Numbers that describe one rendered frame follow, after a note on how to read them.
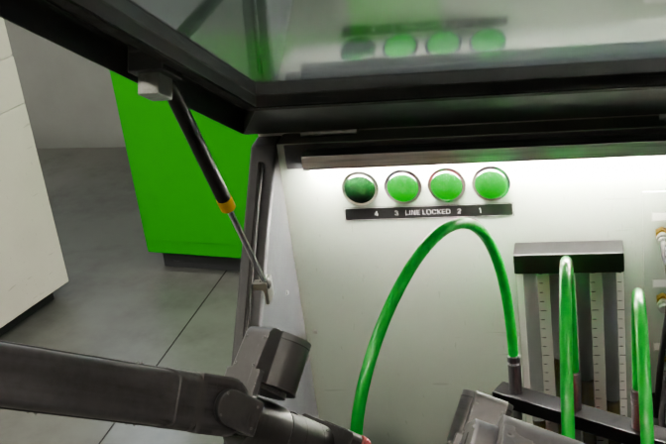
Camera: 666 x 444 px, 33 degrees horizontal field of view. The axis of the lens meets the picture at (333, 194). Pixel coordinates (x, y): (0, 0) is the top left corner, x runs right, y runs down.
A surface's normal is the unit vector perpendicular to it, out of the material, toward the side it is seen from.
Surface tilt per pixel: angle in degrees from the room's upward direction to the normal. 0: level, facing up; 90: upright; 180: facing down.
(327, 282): 90
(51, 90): 90
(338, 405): 90
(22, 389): 80
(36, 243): 90
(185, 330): 0
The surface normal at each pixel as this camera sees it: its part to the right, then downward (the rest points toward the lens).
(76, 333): -0.12, -0.91
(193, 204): -0.36, 0.41
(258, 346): -0.61, -0.50
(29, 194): 0.86, 0.10
